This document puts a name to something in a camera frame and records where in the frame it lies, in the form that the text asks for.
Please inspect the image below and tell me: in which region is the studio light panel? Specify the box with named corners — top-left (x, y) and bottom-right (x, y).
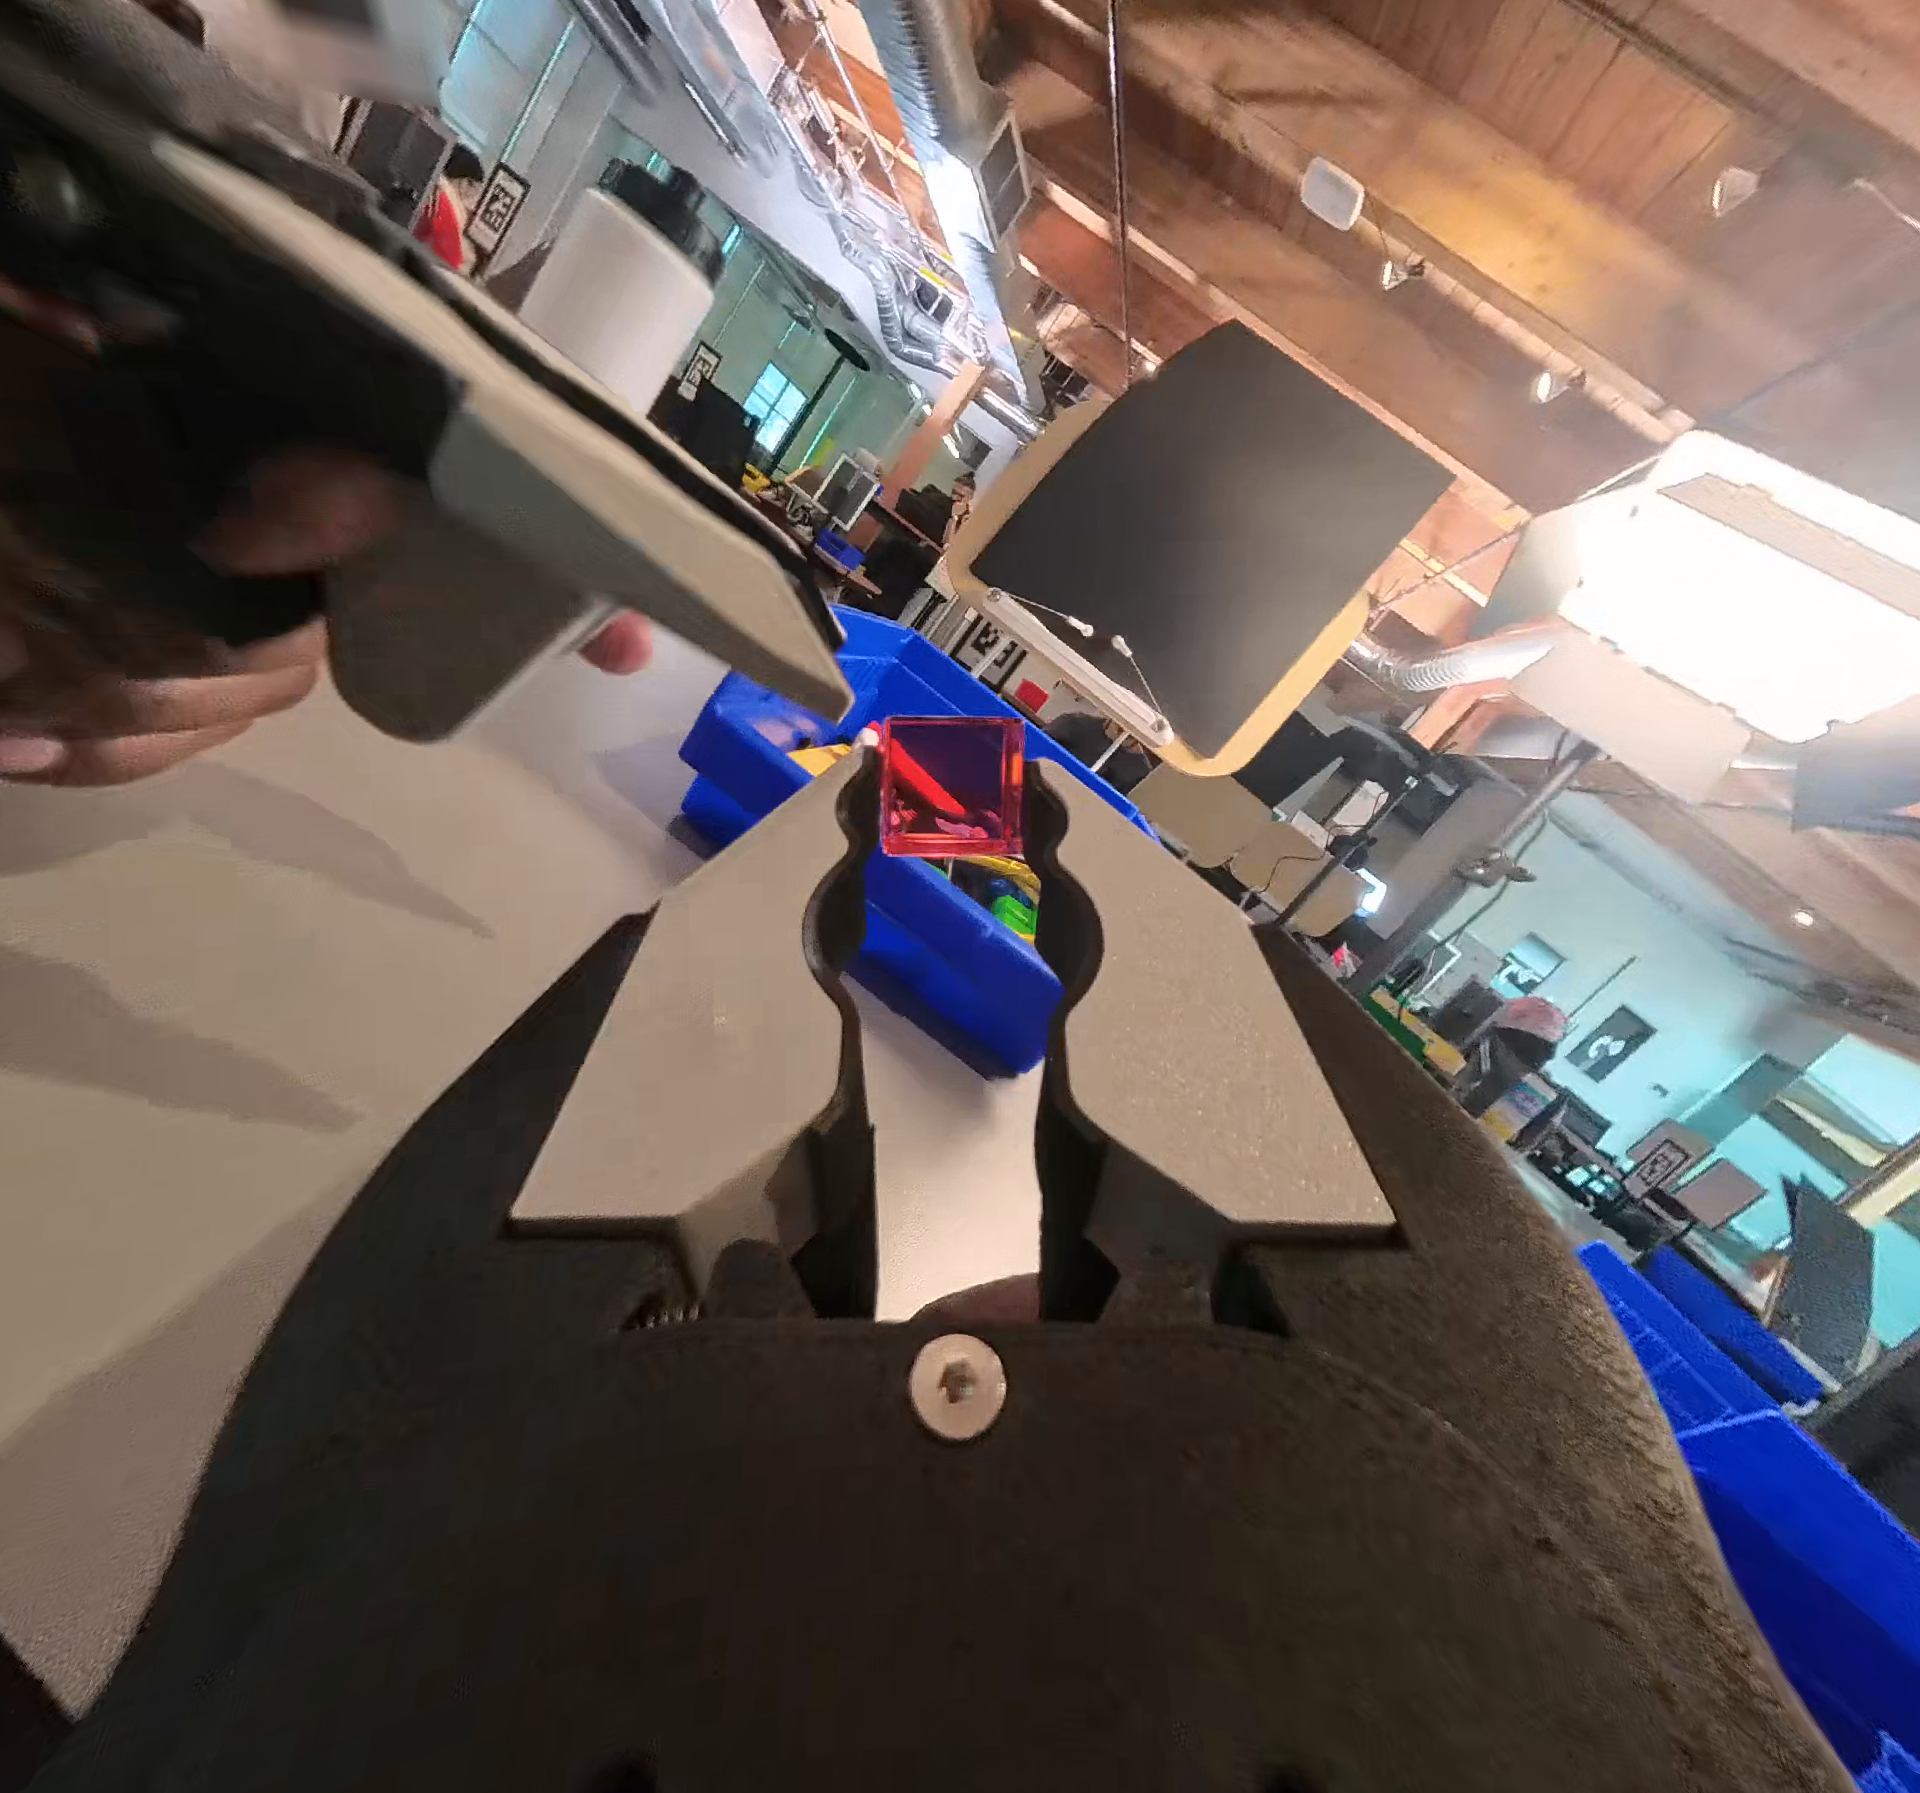
top-left (1485, 430), bottom-right (1920, 805)

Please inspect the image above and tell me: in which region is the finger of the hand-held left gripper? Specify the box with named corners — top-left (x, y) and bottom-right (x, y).
top-left (322, 326), bottom-right (860, 749)

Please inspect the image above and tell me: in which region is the red transparent cube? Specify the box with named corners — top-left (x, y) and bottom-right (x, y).
top-left (877, 714), bottom-right (1033, 858)

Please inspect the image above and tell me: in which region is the blue plastic bin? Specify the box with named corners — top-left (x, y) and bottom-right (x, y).
top-left (1576, 1239), bottom-right (1920, 1782)
top-left (675, 603), bottom-right (1157, 1079)

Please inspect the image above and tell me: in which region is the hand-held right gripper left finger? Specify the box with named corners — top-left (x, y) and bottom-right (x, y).
top-left (502, 757), bottom-right (885, 1291)

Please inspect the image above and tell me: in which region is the white squeeze bottle black cap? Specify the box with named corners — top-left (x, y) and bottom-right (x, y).
top-left (514, 172), bottom-right (722, 430)

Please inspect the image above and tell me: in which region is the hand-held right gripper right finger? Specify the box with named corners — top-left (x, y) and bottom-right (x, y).
top-left (1029, 763), bottom-right (1407, 1291)

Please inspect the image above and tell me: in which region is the person's left hand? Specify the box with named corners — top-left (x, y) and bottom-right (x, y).
top-left (0, 453), bottom-right (657, 791)

